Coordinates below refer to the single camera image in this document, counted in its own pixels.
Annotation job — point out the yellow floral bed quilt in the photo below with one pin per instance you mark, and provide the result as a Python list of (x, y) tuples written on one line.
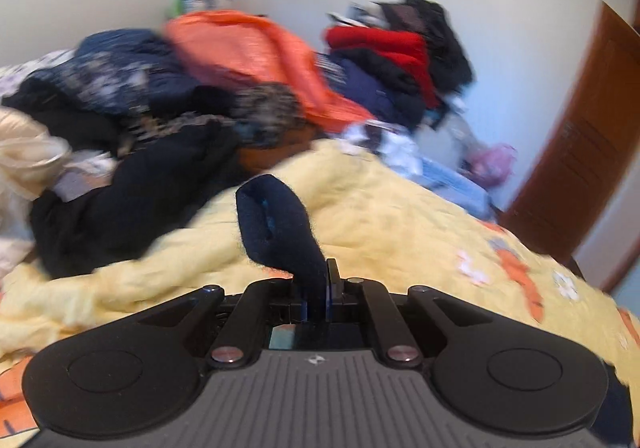
[(376, 225)]

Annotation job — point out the black garment on bed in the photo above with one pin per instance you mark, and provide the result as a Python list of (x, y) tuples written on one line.
[(152, 192)]

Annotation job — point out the light blue towel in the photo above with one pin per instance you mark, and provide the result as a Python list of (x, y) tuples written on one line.
[(449, 185)]

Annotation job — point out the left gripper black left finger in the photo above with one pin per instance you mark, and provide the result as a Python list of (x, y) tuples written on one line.
[(286, 305)]

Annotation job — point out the dark floral padded jacket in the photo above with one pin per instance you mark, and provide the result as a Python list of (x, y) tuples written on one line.
[(118, 91)]

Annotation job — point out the brown wooden door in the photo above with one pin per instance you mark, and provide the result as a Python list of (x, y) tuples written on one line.
[(590, 149)]

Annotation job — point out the cream fluffy garment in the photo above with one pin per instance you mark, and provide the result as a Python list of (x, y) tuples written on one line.
[(31, 161)]

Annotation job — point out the purple plastic bag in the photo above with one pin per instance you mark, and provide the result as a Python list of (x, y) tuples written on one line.
[(490, 167)]

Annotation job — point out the orange jacket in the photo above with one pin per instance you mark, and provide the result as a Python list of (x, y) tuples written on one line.
[(235, 50)]

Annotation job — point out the grey navy knit sweater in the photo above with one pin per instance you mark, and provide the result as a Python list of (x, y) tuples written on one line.
[(276, 233)]

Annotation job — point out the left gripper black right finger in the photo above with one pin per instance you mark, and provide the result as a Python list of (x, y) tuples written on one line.
[(344, 303)]

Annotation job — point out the red garment on pile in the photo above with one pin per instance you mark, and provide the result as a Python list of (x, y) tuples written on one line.
[(405, 49)]

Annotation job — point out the black garment atop pile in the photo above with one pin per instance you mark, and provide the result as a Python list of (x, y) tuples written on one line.
[(450, 69)]

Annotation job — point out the navy clothes in pile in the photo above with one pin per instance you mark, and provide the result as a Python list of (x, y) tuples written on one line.
[(389, 93)]

